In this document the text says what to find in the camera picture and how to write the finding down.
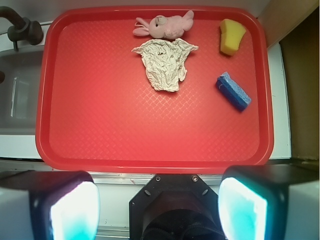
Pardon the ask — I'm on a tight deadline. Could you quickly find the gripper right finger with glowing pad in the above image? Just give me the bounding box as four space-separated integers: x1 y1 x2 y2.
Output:
218 163 320 240

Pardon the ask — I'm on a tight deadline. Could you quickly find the dark metal faucet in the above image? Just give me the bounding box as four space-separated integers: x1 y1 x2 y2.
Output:
0 6 44 52

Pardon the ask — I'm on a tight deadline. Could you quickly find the yellow sponge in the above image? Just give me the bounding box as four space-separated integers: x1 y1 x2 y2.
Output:
220 18 247 56

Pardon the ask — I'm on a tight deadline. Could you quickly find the blue sponge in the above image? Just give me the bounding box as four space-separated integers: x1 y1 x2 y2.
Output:
215 71 252 112

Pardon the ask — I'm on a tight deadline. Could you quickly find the white sink basin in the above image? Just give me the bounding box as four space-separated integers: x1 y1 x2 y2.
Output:
0 45 44 135

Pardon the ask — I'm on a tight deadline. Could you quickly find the crumpled white paper towel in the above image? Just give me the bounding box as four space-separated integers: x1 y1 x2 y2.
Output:
131 38 199 93

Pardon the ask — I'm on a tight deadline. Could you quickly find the red plastic tray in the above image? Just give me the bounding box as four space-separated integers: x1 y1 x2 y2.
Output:
35 6 274 174

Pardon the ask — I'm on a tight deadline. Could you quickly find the pink plush bunny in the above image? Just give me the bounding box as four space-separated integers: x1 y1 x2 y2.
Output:
132 10 194 40

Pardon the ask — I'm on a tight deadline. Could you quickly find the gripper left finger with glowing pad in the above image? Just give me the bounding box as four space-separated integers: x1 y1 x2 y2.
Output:
0 170 100 240

